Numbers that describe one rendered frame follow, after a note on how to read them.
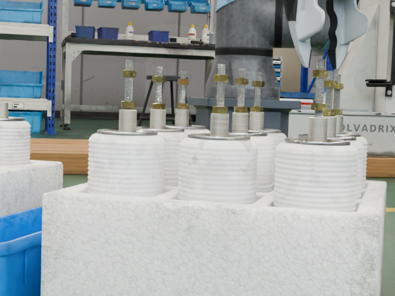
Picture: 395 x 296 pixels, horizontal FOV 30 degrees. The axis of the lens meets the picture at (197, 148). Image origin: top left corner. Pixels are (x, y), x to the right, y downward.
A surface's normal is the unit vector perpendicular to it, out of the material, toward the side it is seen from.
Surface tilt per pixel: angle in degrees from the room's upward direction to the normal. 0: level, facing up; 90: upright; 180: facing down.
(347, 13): 95
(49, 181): 90
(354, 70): 90
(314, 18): 85
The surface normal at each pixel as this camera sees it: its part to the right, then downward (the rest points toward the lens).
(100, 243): -0.26, 0.06
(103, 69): 0.23, 0.07
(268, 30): -0.12, 0.53
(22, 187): 0.95, 0.05
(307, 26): -0.91, -0.10
